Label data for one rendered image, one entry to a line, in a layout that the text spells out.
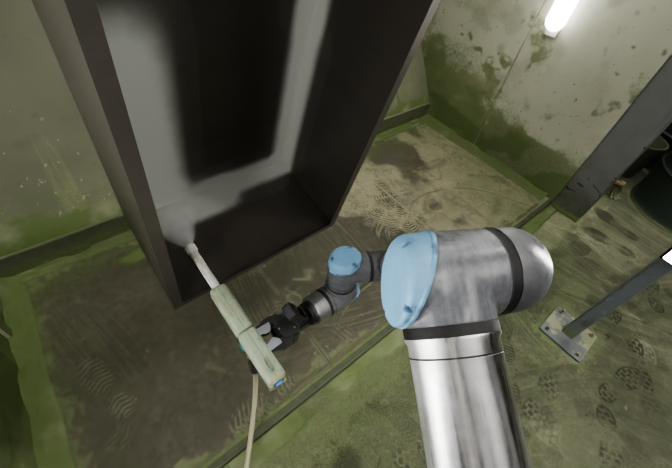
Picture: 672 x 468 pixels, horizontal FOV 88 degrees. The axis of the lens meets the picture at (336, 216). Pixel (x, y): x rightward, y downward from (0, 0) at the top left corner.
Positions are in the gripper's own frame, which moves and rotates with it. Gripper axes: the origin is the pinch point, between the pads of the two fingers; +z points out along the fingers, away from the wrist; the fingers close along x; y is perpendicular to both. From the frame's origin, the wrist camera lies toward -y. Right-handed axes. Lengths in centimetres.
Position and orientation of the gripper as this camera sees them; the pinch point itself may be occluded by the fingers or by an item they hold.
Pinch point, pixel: (249, 349)
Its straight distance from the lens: 99.5
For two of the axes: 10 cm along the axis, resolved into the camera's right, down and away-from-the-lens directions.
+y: -1.9, 6.6, 7.3
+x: -6.3, -6.5, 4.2
